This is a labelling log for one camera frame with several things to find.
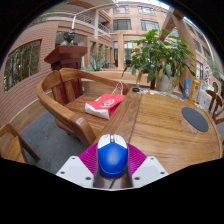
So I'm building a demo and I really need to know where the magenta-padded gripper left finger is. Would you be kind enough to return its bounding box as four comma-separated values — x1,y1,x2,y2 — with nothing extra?
55,142,103,190

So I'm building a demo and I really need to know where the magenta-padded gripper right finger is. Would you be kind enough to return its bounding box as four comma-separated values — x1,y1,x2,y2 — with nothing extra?
124,143,169,190

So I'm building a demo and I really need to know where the blue and white computer mouse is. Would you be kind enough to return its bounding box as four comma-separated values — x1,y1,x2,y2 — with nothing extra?
96,133,129,179

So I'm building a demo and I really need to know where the dark grey round mouse pad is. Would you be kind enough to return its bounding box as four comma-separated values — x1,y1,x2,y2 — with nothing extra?
181,106,210,133

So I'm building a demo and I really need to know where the wooden armchair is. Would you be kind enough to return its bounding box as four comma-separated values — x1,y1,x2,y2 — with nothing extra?
35,67,130,148
205,89,224,126
0,123,41,164

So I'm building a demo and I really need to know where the red paper shopping bag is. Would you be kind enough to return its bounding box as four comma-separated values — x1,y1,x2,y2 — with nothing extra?
84,82,126,120

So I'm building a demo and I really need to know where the wooden planter box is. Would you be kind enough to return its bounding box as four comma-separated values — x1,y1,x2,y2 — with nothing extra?
81,68,151,88

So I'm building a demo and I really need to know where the green agave plant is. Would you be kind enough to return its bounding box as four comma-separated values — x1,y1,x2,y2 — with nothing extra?
84,49,108,72

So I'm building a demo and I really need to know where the green plant in white pot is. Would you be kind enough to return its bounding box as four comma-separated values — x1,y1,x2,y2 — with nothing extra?
121,28,198,93

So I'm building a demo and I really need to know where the dark bronze bust statue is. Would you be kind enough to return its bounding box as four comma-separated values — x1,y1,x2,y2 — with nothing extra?
59,28,76,47

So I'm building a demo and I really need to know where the dark red wooden pedestal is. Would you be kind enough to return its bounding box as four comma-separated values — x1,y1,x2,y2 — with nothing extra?
44,44,88,98

